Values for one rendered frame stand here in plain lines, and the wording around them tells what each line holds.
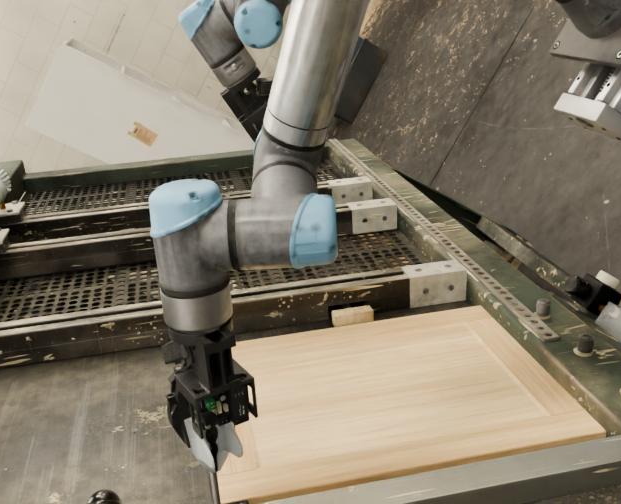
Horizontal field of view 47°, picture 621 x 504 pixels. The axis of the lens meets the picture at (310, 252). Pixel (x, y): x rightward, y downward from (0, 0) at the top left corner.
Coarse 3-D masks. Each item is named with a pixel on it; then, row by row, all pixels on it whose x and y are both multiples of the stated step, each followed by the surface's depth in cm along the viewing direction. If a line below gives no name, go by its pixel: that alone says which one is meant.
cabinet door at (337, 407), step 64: (384, 320) 140; (448, 320) 138; (256, 384) 122; (320, 384) 120; (384, 384) 119; (448, 384) 118; (512, 384) 117; (256, 448) 105; (320, 448) 104; (384, 448) 103; (448, 448) 102; (512, 448) 101
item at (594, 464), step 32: (576, 448) 97; (608, 448) 97; (384, 480) 94; (416, 480) 93; (448, 480) 93; (480, 480) 92; (512, 480) 92; (544, 480) 93; (576, 480) 94; (608, 480) 95
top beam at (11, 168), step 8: (16, 160) 252; (0, 168) 242; (8, 168) 241; (16, 168) 241; (24, 168) 253; (16, 176) 239; (16, 184) 238; (8, 192) 225; (16, 192) 236; (8, 200) 223; (16, 200) 234
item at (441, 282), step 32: (256, 288) 145; (288, 288) 145; (320, 288) 143; (352, 288) 143; (384, 288) 145; (416, 288) 146; (448, 288) 148; (32, 320) 137; (64, 320) 138; (96, 320) 135; (128, 320) 136; (160, 320) 137; (256, 320) 142; (288, 320) 143; (320, 320) 145; (0, 352) 133; (32, 352) 134; (64, 352) 136; (96, 352) 137
